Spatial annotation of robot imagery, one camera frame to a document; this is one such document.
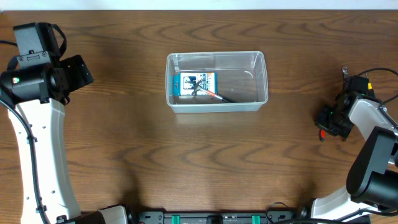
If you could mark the yellow black screwdriver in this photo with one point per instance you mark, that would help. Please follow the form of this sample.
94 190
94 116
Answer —
370 91

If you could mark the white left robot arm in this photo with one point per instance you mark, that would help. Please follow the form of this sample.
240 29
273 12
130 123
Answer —
36 97

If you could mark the red handled pliers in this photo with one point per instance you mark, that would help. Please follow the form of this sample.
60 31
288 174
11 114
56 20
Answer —
323 132

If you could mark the blue white screwdriver box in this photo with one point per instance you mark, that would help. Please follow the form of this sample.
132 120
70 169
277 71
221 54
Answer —
185 81

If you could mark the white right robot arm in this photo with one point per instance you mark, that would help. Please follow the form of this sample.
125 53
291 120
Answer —
371 188

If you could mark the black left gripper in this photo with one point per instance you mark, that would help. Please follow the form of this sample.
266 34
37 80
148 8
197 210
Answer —
78 71

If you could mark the silver ring wrench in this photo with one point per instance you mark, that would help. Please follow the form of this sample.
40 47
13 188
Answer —
345 73

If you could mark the clear plastic container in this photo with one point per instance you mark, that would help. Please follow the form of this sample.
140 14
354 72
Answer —
241 77

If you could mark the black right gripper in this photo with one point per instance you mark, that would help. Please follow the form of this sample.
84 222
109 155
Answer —
330 123

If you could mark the orange black pen tool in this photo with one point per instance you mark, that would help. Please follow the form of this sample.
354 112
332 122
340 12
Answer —
197 87

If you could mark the black rail with green clips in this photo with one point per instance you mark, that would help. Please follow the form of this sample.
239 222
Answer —
214 218

